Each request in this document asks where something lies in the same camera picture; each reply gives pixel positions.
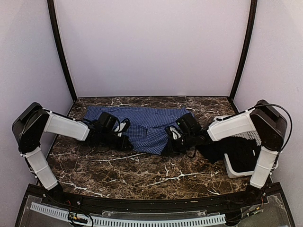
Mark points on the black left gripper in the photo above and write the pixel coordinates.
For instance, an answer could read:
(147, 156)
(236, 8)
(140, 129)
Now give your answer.
(125, 139)

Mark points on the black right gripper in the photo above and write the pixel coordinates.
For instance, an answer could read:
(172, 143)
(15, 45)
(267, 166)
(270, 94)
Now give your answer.
(171, 147)

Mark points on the blue checkered shirt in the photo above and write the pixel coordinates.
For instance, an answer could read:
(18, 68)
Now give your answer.
(147, 125)

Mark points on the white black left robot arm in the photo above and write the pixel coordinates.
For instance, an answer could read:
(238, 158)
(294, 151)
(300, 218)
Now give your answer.
(36, 124)

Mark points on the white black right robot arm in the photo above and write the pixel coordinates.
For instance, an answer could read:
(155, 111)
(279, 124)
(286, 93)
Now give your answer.
(197, 135)

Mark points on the white plastic laundry basket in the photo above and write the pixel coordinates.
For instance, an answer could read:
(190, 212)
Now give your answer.
(268, 133)

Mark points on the black garment in basket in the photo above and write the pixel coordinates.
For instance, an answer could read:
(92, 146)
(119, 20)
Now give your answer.
(242, 153)

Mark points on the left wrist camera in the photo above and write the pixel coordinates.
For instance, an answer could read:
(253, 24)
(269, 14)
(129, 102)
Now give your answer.
(122, 127)

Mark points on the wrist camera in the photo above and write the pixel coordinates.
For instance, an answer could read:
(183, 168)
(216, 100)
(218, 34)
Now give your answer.
(173, 132)
(122, 127)

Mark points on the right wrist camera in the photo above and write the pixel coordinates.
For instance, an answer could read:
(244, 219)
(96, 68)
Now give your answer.
(173, 132)

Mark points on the white slotted cable duct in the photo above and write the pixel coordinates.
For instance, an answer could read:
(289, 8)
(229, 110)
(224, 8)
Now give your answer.
(131, 219)

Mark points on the black front table rail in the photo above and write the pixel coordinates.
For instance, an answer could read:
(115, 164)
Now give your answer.
(228, 203)

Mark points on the black left corner post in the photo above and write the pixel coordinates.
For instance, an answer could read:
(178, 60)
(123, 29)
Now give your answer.
(60, 50)

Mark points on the black corner post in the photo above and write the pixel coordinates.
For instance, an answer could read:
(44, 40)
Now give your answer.
(245, 50)
(60, 50)

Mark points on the black right corner post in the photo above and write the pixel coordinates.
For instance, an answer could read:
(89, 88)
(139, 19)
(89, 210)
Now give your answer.
(245, 50)

